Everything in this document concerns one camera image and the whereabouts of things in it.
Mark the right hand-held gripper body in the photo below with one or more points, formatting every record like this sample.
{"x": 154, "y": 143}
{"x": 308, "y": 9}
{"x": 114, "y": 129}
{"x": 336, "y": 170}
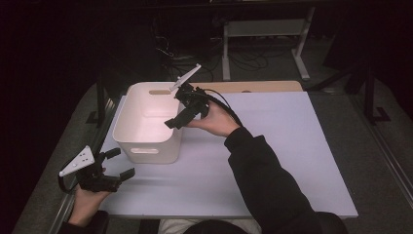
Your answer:
{"x": 196, "y": 100}

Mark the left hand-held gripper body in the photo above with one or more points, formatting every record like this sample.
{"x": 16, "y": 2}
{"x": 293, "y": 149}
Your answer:
{"x": 94, "y": 180}

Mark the white plastic storage bin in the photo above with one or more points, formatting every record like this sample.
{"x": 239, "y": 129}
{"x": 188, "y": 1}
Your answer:
{"x": 142, "y": 130}

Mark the person's left hand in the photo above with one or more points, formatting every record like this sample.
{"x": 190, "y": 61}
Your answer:
{"x": 84, "y": 206}

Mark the person's right hand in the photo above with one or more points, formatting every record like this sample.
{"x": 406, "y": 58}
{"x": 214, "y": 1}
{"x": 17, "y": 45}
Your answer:
{"x": 216, "y": 122}

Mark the black metal stand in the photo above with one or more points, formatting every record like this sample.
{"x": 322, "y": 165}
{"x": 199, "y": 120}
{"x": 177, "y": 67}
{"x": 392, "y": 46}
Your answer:
{"x": 100, "y": 100}
{"x": 370, "y": 97}

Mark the wooden table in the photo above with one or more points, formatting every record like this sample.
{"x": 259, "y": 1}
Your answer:
{"x": 259, "y": 87}

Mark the person's dark top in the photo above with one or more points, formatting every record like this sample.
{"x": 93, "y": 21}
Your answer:
{"x": 214, "y": 228}

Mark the white table board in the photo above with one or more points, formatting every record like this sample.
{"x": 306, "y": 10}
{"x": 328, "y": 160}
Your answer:
{"x": 318, "y": 156}

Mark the aluminium rail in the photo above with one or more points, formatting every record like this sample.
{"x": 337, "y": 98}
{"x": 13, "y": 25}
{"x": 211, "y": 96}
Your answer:
{"x": 386, "y": 156}
{"x": 68, "y": 201}

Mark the white metal table frame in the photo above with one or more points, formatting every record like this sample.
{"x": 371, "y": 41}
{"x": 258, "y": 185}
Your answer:
{"x": 266, "y": 27}

